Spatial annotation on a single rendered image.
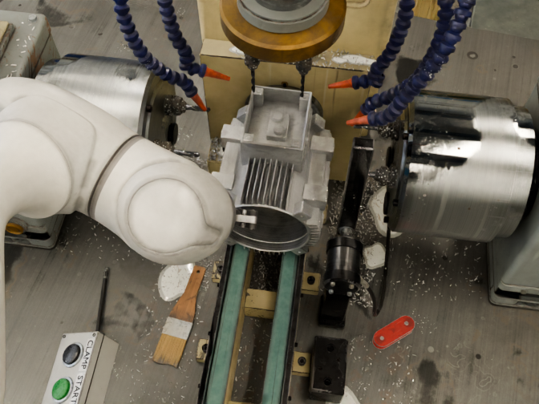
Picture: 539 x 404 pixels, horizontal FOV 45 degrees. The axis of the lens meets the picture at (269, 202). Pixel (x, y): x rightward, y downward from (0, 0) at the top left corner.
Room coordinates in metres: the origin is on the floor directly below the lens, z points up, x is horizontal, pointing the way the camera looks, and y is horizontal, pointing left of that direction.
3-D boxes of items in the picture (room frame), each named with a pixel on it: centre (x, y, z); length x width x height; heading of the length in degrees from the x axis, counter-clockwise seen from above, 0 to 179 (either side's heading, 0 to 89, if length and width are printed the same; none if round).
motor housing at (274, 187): (0.62, -0.01, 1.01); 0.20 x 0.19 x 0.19; 171
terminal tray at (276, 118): (0.66, -0.01, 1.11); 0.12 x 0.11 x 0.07; 171
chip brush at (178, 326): (0.45, 0.16, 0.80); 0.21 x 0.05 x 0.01; 164
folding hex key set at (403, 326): (0.42, -0.23, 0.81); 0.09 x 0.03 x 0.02; 121
